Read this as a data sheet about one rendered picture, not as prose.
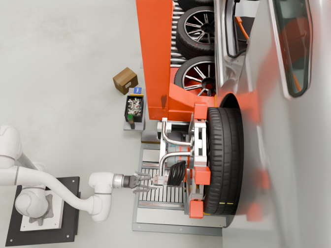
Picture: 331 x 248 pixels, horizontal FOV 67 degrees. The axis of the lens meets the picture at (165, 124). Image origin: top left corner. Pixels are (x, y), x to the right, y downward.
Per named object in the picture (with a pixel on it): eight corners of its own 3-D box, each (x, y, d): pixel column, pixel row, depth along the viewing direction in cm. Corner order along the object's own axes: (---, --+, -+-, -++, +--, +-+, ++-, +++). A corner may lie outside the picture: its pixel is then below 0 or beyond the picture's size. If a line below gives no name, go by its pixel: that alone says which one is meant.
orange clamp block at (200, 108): (206, 119, 147) (208, 104, 144) (193, 118, 147) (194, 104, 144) (205, 116, 153) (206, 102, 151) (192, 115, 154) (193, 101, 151)
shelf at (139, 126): (143, 131, 214) (143, 130, 211) (123, 130, 215) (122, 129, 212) (147, 90, 234) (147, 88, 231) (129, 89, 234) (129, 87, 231)
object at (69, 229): (24, 247, 211) (4, 246, 184) (34, 188, 234) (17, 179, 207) (84, 242, 213) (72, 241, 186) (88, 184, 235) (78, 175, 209)
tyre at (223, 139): (230, 220, 173) (265, 207, 114) (196, 218, 174) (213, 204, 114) (225, 133, 202) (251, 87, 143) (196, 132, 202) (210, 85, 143)
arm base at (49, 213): (29, 229, 186) (25, 228, 181) (29, 200, 196) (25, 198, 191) (54, 222, 187) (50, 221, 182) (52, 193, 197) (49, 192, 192)
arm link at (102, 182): (116, 172, 160) (115, 193, 157) (92, 171, 160) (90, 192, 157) (113, 171, 150) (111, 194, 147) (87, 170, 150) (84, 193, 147)
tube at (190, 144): (192, 148, 148) (194, 141, 138) (160, 147, 148) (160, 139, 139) (193, 122, 156) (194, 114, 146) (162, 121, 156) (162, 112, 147)
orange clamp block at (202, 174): (207, 178, 132) (210, 185, 123) (192, 177, 132) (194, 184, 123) (208, 166, 131) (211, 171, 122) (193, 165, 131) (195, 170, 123)
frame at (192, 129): (195, 209, 170) (207, 192, 122) (185, 208, 171) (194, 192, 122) (195, 136, 195) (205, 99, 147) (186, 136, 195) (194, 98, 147)
